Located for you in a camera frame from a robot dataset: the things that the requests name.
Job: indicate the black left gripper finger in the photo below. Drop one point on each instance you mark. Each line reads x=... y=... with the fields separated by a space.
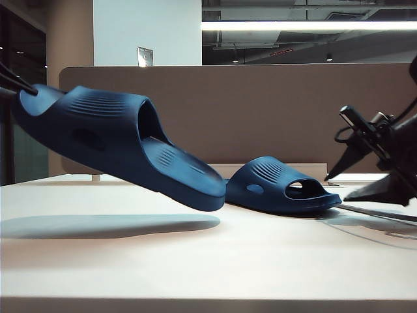
x=7 y=93
x=32 y=90

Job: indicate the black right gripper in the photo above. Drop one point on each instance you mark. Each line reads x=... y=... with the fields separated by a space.
x=399 y=150

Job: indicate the blue rubber slipper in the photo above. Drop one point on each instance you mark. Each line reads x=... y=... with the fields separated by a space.
x=114 y=140
x=260 y=186

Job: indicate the white partition foot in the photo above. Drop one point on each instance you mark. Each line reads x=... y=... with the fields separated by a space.
x=95 y=178

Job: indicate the brown desk partition panel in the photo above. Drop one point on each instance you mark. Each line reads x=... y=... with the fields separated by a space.
x=260 y=114

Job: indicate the red led sign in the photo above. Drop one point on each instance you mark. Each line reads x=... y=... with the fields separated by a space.
x=281 y=53

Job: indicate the white ceiling light strip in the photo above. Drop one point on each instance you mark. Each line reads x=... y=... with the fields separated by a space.
x=309 y=26

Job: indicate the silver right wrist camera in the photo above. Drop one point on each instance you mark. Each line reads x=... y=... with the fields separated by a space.
x=353 y=122

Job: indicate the silver wall switch plate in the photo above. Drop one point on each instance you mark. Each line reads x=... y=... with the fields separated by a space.
x=145 y=57

